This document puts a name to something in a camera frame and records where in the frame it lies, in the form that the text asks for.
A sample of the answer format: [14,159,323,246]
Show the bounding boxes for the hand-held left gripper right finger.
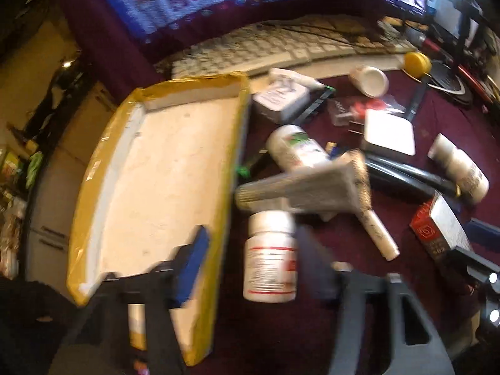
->
[296,226,456,375]

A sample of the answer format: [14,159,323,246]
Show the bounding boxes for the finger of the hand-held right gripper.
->
[445,247,500,283]
[467,219,500,243]

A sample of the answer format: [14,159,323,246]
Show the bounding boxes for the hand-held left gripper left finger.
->
[51,224,212,375]

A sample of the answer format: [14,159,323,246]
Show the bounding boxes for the white bottle red lined label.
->
[242,210,299,304]

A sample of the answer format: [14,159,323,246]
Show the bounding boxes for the red and grey box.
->
[409,191,474,262]

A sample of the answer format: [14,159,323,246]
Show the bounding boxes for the white bottle black text label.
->
[427,133,490,204]

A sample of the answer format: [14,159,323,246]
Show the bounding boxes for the white tube pen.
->
[357,207,401,262]

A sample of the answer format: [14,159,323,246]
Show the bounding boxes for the plain black pen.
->
[367,153,456,186]

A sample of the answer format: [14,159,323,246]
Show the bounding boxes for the yellow taped foam tray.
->
[66,71,251,367]

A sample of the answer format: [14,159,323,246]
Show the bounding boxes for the white bottle green label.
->
[266,124,333,173]

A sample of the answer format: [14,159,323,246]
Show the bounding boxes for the white cube charger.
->
[360,108,417,158]

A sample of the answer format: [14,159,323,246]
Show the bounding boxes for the black marker green tip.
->
[234,85,337,177]

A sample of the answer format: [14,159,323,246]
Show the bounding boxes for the clear package red item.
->
[327,97,405,128]

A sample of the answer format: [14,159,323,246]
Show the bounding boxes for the white plug adapter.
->
[252,82,312,124]

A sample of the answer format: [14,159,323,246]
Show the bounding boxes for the white bottle solid red label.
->
[349,65,390,98]

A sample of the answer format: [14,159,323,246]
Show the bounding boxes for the maroon tablecloth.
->
[148,58,500,375]

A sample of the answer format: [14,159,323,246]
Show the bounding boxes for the cluster of pens and tools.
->
[469,35,500,114]

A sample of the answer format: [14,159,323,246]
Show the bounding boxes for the thin black stick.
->
[402,80,427,123]

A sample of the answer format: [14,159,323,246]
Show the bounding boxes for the black microphone desk stand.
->
[426,0,485,106]

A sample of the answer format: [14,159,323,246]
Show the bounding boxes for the maroon handheld microphone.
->
[404,23,495,92]

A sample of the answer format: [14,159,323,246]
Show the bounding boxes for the beige kitchen base cabinet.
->
[23,82,122,282]

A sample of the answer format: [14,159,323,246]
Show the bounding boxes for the yellow round jar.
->
[402,52,431,79]

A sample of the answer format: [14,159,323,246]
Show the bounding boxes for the green kitchen cloth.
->
[25,152,44,189]

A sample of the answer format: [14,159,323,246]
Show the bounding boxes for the cluster of condiment jars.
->
[0,144,28,278]

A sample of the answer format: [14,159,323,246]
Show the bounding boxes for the cream keyboard board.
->
[250,52,407,83]

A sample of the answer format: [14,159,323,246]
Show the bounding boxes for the beige computer keyboard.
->
[171,13,411,79]

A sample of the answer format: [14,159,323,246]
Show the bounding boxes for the purple fringed cloth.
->
[55,0,391,90]

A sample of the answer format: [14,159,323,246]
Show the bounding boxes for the black braided cable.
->
[258,21,391,48]

